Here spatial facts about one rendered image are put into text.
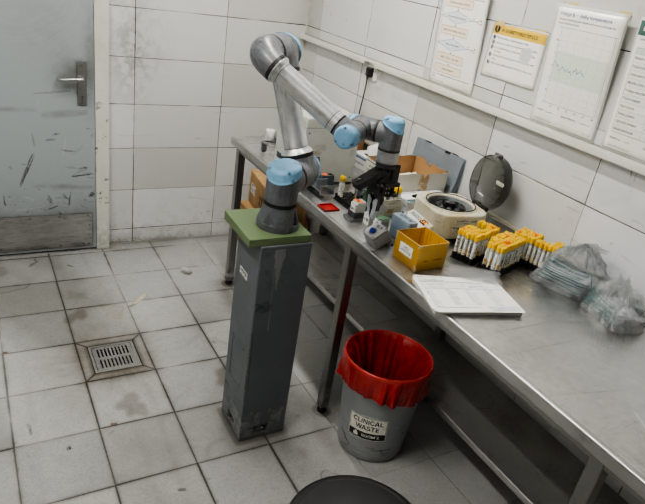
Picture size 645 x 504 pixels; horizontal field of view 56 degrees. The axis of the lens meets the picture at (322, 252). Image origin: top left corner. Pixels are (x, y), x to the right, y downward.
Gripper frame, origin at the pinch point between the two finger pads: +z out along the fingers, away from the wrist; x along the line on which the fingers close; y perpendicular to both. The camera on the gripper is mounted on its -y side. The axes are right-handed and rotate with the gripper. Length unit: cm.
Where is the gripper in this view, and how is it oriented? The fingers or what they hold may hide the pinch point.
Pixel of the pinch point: (370, 217)
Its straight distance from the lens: 213.3
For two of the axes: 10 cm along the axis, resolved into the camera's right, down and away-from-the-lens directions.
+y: 8.8, -0.8, 4.7
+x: -4.6, -4.5, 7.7
